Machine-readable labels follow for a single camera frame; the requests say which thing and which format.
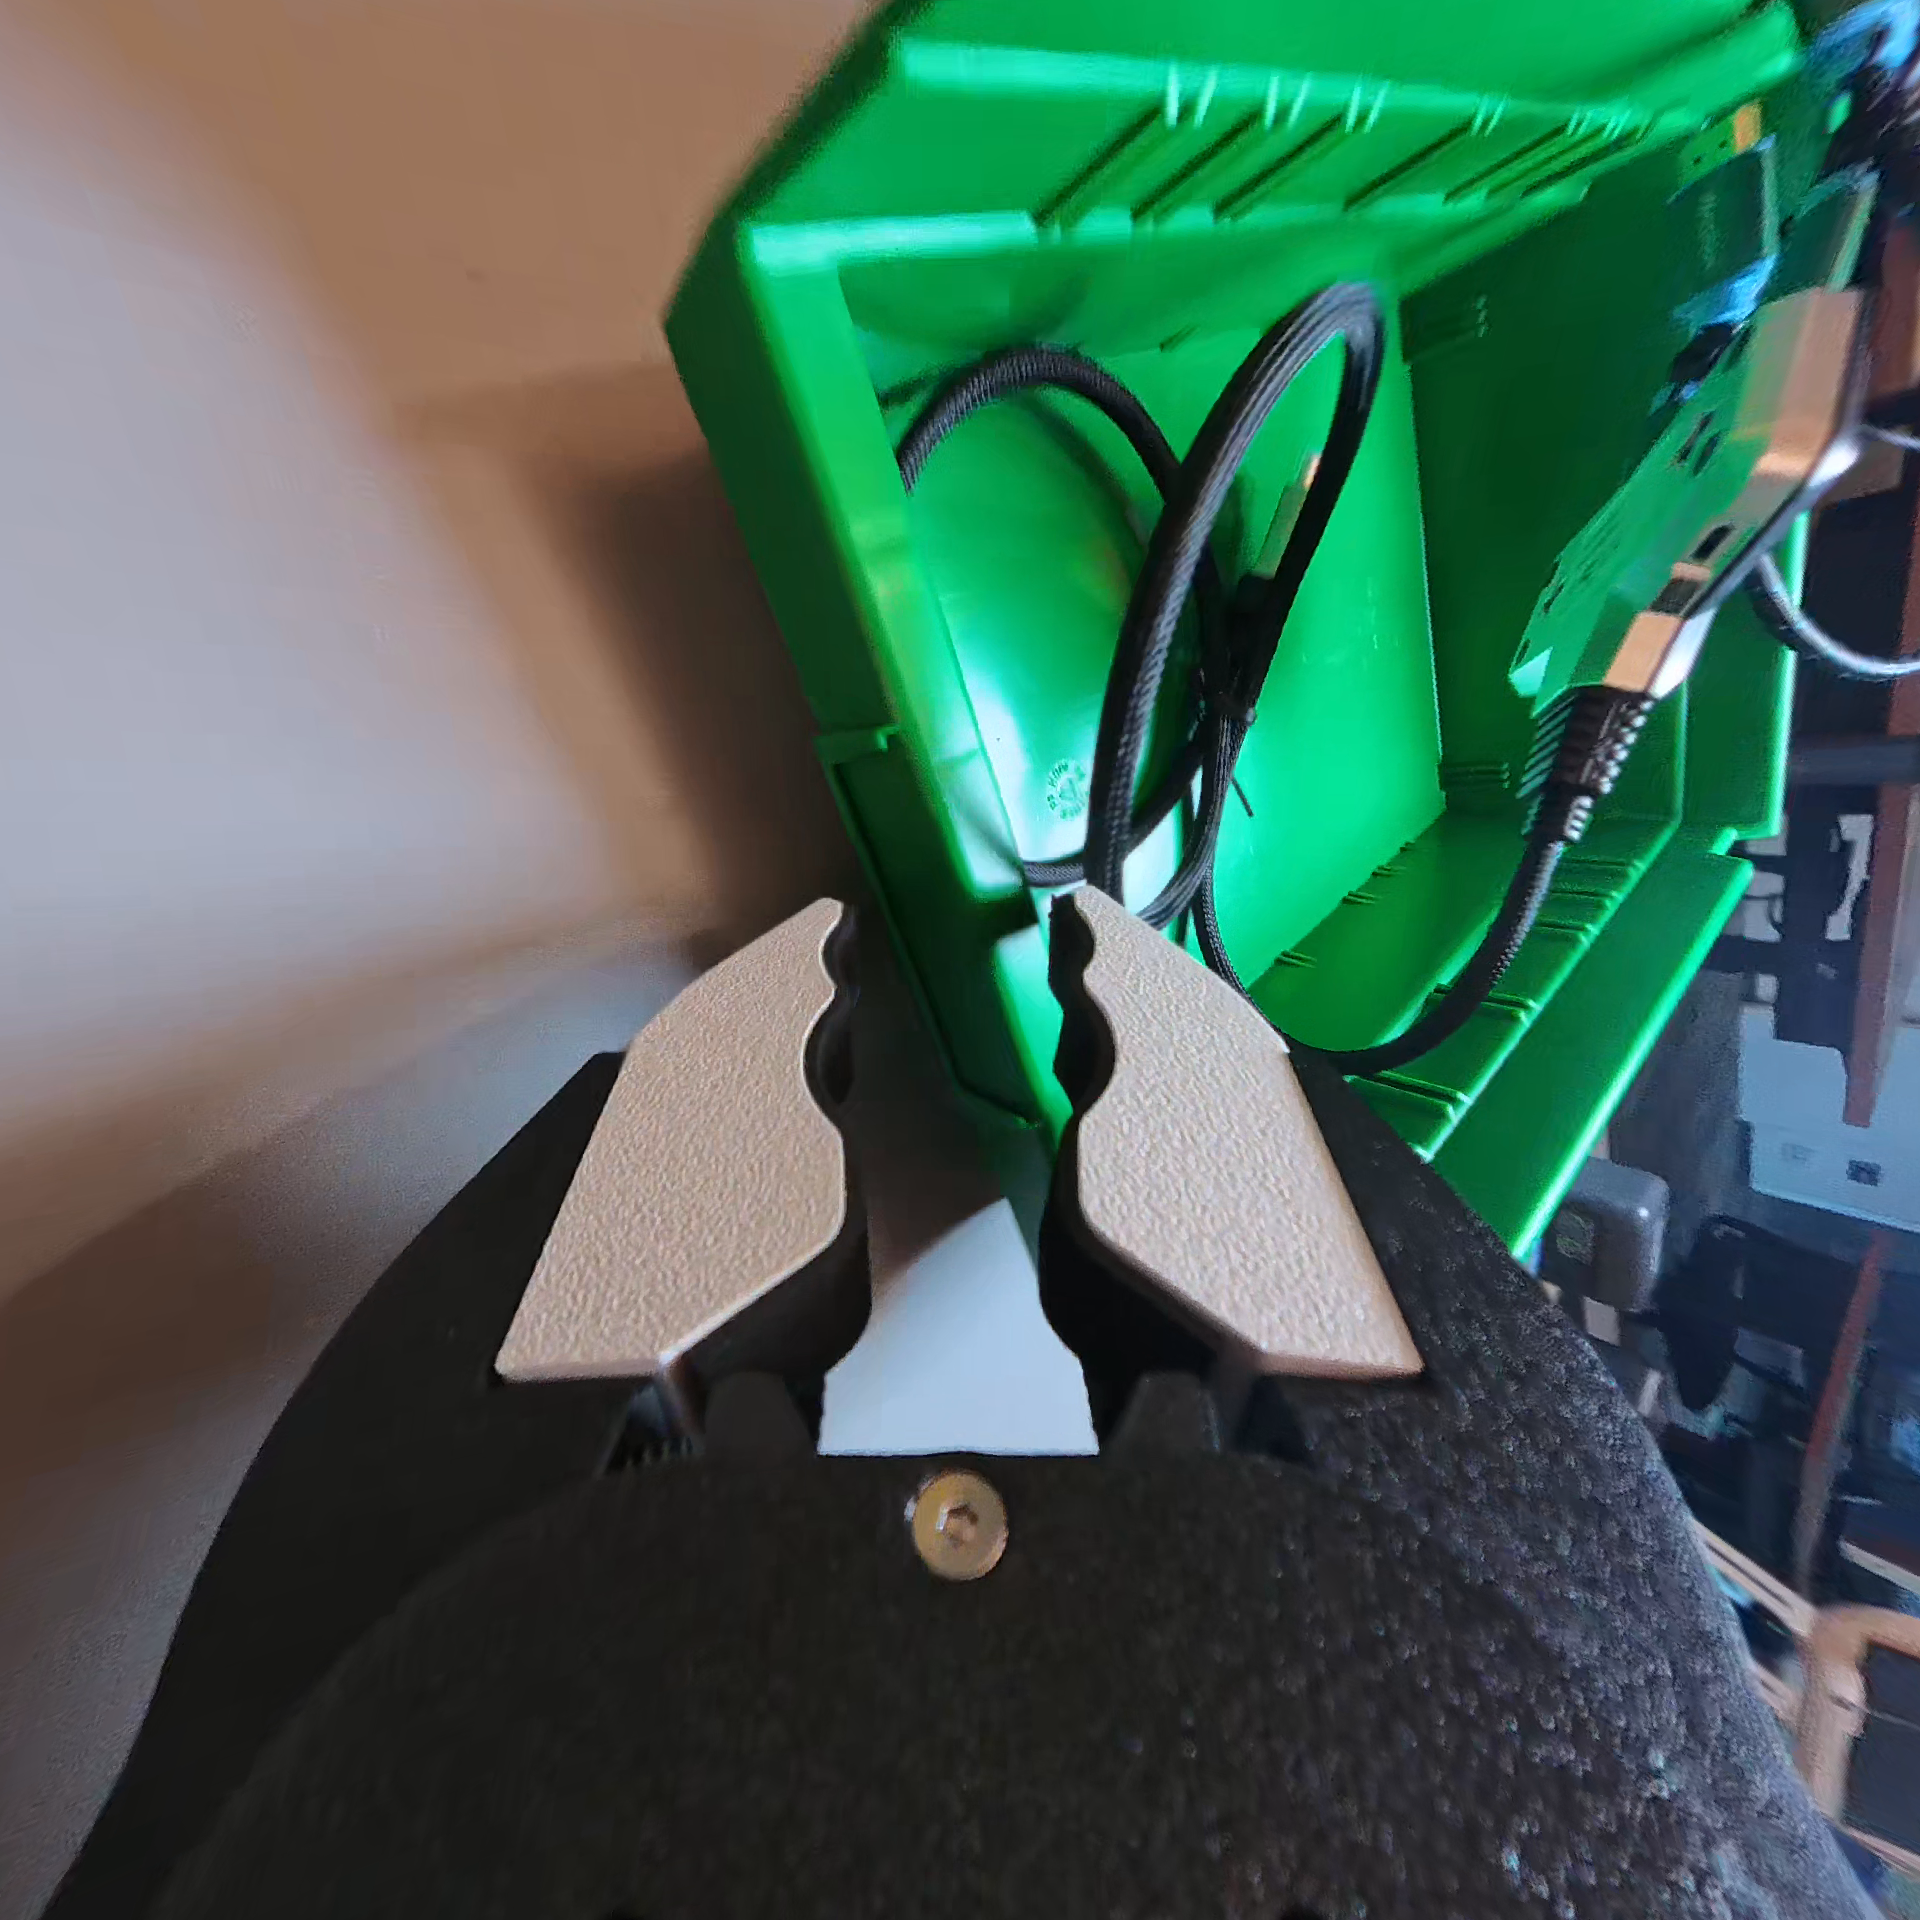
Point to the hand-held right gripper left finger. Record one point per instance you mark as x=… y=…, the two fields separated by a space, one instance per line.
x=675 y=1200

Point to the green plastic bin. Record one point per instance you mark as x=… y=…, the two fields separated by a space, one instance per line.
x=1050 y=180

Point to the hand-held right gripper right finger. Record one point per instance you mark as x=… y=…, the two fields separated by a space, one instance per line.
x=1213 y=1200

